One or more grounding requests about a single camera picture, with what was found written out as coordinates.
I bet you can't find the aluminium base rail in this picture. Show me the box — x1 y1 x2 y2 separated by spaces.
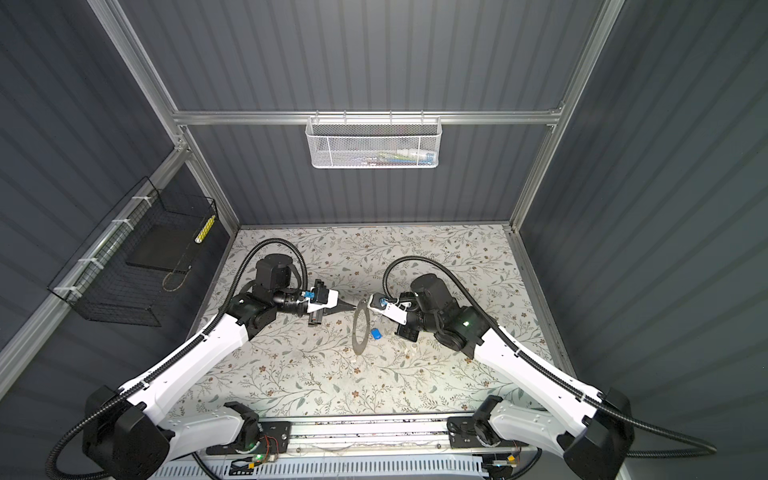
119 410 613 463

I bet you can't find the white perforated vent strip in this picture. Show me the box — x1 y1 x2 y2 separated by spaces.
149 454 488 480

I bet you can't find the black wire basket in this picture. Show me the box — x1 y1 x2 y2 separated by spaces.
48 180 218 327

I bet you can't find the white wire mesh basket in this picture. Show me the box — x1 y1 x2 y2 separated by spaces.
305 117 443 170

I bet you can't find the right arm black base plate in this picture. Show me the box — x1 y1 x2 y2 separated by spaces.
446 416 528 450

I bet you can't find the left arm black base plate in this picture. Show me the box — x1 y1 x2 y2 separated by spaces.
205 421 292 456

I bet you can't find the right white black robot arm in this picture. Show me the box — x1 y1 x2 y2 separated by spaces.
369 274 635 479

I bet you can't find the black foam pad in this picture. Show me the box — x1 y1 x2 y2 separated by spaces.
126 225 202 273

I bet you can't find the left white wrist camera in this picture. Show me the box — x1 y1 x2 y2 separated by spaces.
304 279 339 315

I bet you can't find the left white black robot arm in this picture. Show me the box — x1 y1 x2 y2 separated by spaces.
82 254 355 479

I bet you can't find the yellow marker pen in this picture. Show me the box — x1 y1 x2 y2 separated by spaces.
194 214 217 244

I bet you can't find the white tube in basket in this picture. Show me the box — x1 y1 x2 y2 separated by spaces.
392 149 438 165

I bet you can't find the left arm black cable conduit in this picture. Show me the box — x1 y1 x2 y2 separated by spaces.
45 238 309 480

